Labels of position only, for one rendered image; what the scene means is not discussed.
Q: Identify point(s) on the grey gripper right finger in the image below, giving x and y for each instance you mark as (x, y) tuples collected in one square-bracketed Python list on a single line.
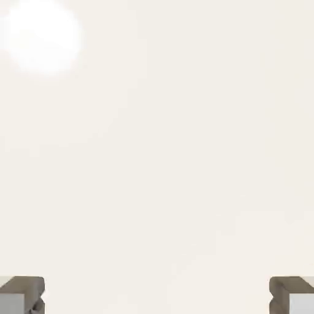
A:
[(282, 292)]

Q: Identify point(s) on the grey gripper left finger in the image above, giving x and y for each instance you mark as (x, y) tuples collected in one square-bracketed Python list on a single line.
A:
[(22, 287)]

